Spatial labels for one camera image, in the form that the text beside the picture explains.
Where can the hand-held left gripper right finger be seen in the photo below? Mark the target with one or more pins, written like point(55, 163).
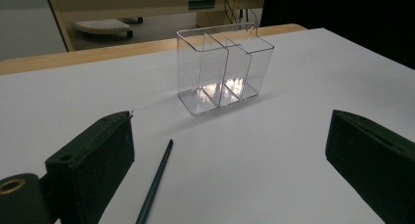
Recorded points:
point(372, 162)

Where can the wooden table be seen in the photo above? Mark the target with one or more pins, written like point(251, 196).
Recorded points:
point(98, 54)

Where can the black curtain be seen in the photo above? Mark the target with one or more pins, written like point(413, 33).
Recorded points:
point(342, 18)

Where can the beige wooden desk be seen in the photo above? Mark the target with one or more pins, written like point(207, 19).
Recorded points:
point(130, 2)

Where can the dark pen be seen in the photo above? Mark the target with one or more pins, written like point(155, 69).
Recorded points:
point(156, 181)

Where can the teal desk label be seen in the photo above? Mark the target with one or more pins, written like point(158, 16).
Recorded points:
point(201, 4)

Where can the clear acrylic organizer box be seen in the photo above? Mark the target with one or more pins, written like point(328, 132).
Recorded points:
point(195, 101)

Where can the white table sheet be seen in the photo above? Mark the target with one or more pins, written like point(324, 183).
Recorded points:
point(293, 119)

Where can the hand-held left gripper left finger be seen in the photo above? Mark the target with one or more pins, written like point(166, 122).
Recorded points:
point(94, 158)

